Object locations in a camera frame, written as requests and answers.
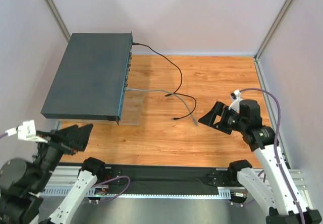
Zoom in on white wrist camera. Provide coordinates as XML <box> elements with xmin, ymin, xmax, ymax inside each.
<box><xmin>17</xmin><ymin>120</ymin><xmax>48</xmax><ymax>143</ymax></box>
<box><xmin>229</xmin><ymin>89</ymin><xmax>243</xmax><ymax>113</ymax></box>

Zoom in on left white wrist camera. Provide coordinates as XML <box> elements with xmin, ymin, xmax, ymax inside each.
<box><xmin>17</xmin><ymin>120</ymin><xmax>48</xmax><ymax>143</ymax></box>

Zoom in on aluminium corner post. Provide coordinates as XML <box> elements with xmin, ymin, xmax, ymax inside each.
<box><xmin>253</xmin><ymin>0</ymin><xmax>294</xmax><ymax>61</ymax></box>
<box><xmin>44</xmin><ymin>0</ymin><xmax>71</xmax><ymax>42</ymax></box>

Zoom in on right aluminium corner post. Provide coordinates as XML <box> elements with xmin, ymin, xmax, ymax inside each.
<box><xmin>253</xmin><ymin>0</ymin><xmax>294</xmax><ymax>61</ymax></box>

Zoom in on aluminium rail frame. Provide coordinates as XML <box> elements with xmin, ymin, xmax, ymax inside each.
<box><xmin>45</xmin><ymin>56</ymin><xmax>311</xmax><ymax>209</ymax></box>

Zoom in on grey ethernet cable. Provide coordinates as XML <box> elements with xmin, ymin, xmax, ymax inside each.
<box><xmin>124</xmin><ymin>87</ymin><xmax>199</xmax><ymax>127</ymax></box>

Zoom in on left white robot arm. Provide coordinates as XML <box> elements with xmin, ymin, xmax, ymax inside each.
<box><xmin>1</xmin><ymin>121</ymin><xmax>105</xmax><ymax>223</ymax></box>

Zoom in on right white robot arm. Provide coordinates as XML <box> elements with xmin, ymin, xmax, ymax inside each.
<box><xmin>198</xmin><ymin>99</ymin><xmax>322</xmax><ymax>223</ymax></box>

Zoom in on dark blue network switch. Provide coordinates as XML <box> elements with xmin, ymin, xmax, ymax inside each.
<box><xmin>41</xmin><ymin>33</ymin><xmax>133</xmax><ymax>122</ymax></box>

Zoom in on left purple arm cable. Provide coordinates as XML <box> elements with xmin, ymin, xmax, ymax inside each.
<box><xmin>0</xmin><ymin>130</ymin><xmax>18</xmax><ymax>140</ymax></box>

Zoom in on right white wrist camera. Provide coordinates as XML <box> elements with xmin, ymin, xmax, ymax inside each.
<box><xmin>229</xmin><ymin>89</ymin><xmax>243</xmax><ymax>113</ymax></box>

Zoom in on left aluminium corner post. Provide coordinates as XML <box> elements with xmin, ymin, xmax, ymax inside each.
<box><xmin>44</xmin><ymin>0</ymin><xmax>71</xmax><ymax>42</ymax></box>

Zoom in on black cable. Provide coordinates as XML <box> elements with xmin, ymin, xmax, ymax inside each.
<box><xmin>132</xmin><ymin>42</ymin><xmax>197</xmax><ymax>121</ymax></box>

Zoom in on grey slotted cable duct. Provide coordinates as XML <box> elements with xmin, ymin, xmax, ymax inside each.
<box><xmin>40</xmin><ymin>186</ymin><xmax>248</xmax><ymax>198</ymax></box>

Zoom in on clear acrylic riser plate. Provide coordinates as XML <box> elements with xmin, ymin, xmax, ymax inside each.
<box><xmin>59</xmin><ymin>91</ymin><xmax>144</xmax><ymax>126</ymax></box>

